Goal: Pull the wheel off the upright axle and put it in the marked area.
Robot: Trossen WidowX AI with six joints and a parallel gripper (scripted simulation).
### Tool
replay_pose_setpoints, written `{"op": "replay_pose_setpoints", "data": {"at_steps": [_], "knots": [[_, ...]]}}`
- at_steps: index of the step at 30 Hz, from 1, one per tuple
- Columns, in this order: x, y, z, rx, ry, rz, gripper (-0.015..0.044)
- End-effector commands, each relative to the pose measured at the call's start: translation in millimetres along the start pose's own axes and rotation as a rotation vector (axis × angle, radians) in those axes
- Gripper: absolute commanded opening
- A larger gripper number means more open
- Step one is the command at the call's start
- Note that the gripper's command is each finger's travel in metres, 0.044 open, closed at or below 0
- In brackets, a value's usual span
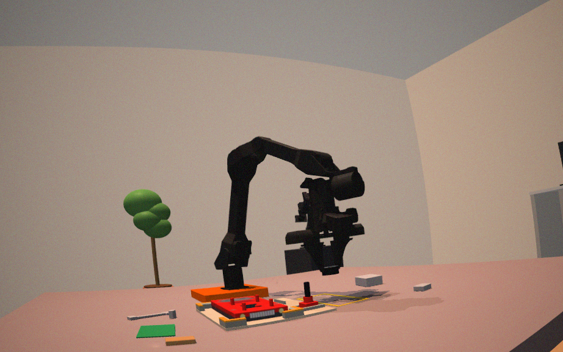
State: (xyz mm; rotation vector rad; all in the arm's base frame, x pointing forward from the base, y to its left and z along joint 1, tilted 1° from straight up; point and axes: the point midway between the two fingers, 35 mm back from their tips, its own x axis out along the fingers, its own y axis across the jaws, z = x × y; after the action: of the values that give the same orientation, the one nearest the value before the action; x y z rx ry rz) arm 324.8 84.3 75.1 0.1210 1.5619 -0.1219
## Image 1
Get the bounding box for orange flat bar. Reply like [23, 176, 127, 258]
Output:
[165, 336, 196, 346]

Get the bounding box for green flat mat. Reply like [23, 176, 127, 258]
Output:
[136, 324, 175, 338]

